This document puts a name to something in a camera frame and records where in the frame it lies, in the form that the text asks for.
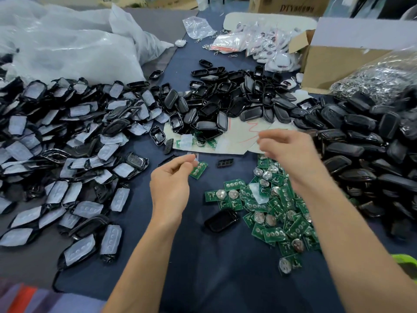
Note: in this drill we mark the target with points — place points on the person's right hand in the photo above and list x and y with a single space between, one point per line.
293 156

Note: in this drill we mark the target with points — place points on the person's left hand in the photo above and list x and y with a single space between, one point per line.
171 192

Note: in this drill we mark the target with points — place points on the lone glossy black shell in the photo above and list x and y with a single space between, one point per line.
221 221

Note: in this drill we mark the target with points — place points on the pile of green circuit boards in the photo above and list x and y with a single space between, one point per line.
273 212

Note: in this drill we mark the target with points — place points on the pile of assembled black fobs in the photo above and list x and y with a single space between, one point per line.
368 153

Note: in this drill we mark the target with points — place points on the pile of black shell halves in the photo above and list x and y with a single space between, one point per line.
234 97

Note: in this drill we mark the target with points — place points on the pile of shells with pads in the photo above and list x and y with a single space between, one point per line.
62 146

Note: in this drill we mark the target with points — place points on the person's right forearm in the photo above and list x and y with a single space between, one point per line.
365 251

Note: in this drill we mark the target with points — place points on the person's left forearm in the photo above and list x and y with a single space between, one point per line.
143 270

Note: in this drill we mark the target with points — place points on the black rubber button pad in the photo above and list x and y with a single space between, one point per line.
225 162

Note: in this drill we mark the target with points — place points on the large open cardboard box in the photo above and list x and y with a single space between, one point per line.
345 62

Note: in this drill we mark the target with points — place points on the heap of clear parts bags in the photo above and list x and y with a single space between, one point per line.
273 48

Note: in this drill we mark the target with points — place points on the clear bag of metal parts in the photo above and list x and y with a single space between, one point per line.
378 78

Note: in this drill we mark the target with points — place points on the clear bag with red label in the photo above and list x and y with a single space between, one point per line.
228 43

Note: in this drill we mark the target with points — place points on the small white object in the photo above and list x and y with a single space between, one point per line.
180 43

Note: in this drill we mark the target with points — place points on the brown cardboard box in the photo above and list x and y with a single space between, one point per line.
290 5

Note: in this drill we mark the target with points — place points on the yellow-green object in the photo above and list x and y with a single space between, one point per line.
407 265

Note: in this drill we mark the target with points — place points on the small crumpled clear plastic bag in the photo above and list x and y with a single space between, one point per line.
199 28

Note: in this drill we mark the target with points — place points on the red blue striped bag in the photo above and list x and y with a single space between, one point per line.
39 298

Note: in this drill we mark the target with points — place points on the large white plastic bag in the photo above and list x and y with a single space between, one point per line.
71 45

